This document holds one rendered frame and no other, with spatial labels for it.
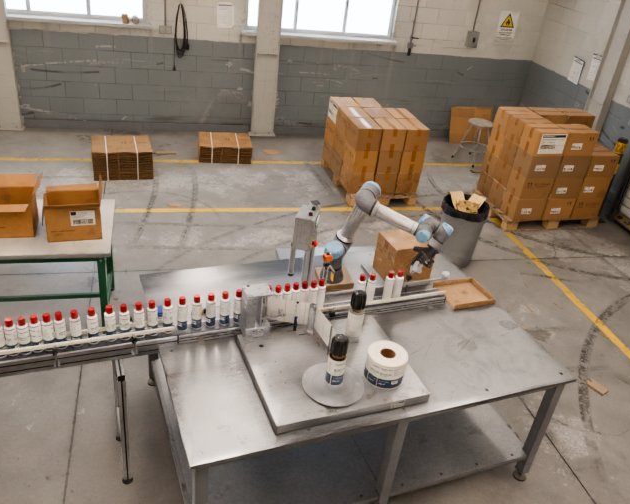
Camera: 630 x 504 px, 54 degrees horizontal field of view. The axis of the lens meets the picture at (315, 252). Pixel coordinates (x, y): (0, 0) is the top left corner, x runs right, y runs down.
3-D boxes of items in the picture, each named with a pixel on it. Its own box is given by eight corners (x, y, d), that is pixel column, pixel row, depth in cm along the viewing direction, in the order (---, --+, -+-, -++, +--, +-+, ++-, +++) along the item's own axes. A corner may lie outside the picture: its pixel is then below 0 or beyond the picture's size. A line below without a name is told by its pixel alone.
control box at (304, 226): (291, 248, 328) (294, 217, 319) (299, 234, 343) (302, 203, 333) (309, 252, 327) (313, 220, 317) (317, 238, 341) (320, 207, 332)
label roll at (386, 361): (373, 357, 321) (377, 335, 313) (408, 372, 313) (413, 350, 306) (357, 378, 305) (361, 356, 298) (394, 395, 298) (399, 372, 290)
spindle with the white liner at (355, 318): (348, 343, 328) (355, 298, 313) (341, 333, 335) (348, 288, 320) (362, 341, 331) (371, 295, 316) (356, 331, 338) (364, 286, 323)
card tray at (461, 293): (453, 310, 376) (455, 304, 374) (432, 287, 396) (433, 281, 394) (493, 303, 387) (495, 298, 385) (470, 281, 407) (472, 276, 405)
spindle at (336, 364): (328, 391, 293) (335, 344, 279) (321, 378, 300) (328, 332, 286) (345, 387, 296) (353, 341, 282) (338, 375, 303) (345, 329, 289)
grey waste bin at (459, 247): (441, 272, 577) (455, 214, 546) (423, 249, 613) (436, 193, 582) (481, 270, 588) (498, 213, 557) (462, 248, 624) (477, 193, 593)
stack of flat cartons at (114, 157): (93, 181, 663) (90, 153, 647) (92, 161, 706) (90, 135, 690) (154, 179, 683) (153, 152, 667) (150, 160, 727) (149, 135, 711)
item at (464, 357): (189, 470, 255) (189, 466, 254) (139, 277, 373) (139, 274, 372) (576, 381, 333) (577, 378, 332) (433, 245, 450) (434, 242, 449)
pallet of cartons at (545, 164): (505, 233, 664) (536, 132, 607) (468, 198, 733) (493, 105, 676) (597, 229, 698) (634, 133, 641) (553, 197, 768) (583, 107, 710)
